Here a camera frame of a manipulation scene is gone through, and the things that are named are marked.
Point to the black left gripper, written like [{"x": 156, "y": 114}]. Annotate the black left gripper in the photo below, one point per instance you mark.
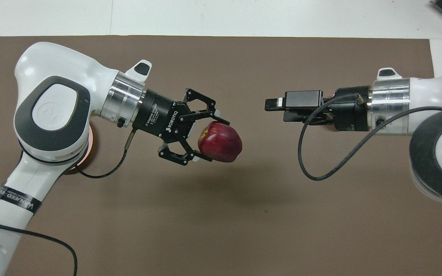
[{"x": 157, "y": 115}]

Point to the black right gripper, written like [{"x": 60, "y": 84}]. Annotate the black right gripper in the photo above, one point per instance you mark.
[{"x": 349, "y": 113}]

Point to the red apple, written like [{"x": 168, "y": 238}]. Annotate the red apple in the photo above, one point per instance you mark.
[{"x": 221, "y": 143}]

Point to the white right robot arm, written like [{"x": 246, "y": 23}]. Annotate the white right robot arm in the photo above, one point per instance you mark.
[{"x": 428, "y": 99}]

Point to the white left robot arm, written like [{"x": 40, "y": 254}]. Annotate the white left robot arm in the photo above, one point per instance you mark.
[{"x": 58, "y": 111}]

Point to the pink plate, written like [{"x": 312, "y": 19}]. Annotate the pink plate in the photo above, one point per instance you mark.
[{"x": 91, "y": 147}]

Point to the brown table mat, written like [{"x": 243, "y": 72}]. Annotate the brown table mat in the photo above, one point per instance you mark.
[{"x": 244, "y": 214}]

